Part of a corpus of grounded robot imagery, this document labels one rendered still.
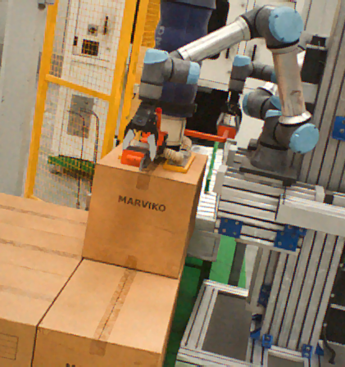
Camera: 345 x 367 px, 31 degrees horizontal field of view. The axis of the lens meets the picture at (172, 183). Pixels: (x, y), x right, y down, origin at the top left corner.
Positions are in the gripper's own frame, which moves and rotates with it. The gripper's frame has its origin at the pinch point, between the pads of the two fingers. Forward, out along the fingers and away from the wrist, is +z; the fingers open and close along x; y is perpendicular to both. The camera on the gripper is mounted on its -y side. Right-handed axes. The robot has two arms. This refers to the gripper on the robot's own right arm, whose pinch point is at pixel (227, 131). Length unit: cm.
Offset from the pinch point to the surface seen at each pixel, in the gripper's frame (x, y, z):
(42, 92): -132, -123, 20
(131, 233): -27, 60, 38
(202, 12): -18, 37, -50
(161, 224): -17, 60, 32
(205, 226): -1, -5, 50
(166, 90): -26, 41, -18
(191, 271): -6, -84, 107
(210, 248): 4, -5, 61
